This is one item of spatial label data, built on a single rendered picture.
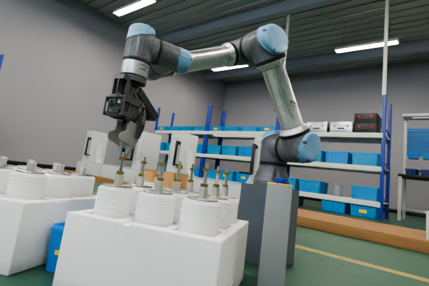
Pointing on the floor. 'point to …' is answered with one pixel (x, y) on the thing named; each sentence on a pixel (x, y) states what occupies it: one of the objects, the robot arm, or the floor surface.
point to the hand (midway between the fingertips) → (126, 151)
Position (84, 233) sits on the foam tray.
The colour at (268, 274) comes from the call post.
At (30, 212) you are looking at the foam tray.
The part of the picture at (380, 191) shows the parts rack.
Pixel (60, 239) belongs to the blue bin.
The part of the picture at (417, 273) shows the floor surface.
